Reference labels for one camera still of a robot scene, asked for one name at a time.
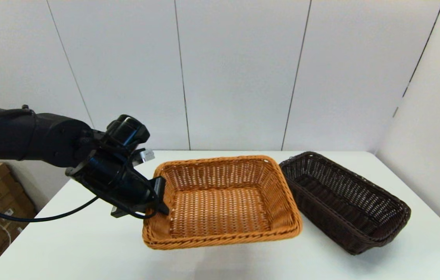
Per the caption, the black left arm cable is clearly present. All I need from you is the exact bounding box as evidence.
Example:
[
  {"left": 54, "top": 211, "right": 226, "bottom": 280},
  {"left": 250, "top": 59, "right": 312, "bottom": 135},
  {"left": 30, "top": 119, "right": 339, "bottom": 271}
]
[{"left": 0, "top": 105, "right": 160, "bottom": 223}]

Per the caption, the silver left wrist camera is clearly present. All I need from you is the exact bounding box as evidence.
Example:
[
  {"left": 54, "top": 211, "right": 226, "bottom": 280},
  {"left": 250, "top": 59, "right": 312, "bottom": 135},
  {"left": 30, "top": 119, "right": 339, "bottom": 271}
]
[{"left": 133, "top": 149, "right": 155, "bottom": 166}]

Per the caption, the orange wicker basket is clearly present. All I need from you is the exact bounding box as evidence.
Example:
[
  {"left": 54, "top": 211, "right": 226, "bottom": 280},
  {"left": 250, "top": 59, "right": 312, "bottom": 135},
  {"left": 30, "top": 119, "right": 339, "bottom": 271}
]
[{"left": 142, "top": 155, "right": 303, "bottom": 250}]

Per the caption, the dark brown wicker basket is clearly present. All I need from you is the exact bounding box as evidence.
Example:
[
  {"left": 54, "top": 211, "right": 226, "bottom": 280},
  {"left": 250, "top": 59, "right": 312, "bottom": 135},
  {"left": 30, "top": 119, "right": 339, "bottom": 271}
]
[{"left": 279, "top": 152, "right": 412, "bottom": 256}]

